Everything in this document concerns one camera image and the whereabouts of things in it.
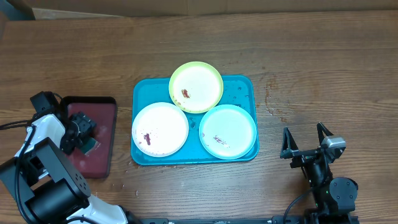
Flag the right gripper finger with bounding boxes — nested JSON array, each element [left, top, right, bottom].
[[280, 127, 299, 159], [317, 122, 333, 146]]

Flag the green scrub sponge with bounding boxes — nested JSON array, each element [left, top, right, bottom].
[[80, 138, 101, 156]]

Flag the white plate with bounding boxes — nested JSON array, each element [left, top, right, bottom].
[[132, 102, 189, 157]]

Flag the yellow-green plate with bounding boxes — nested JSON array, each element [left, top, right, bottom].
[[169, 62, 224, 114]]

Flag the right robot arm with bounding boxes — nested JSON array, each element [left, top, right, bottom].
[[280, 123, 359, 223]]

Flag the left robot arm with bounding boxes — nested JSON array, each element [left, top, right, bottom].
[[1, 114, 140, 223]]

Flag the black tray with red water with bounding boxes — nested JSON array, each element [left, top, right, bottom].
[[62, 96, 118, 179]]

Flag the teal plastic tray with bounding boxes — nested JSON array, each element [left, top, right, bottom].
[[131, 75, 257, 166]]

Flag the light blue plate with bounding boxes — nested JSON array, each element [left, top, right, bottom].
[[199, 105, 257, 160]]

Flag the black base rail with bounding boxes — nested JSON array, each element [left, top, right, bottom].
[[139, 214, 360, 224]]

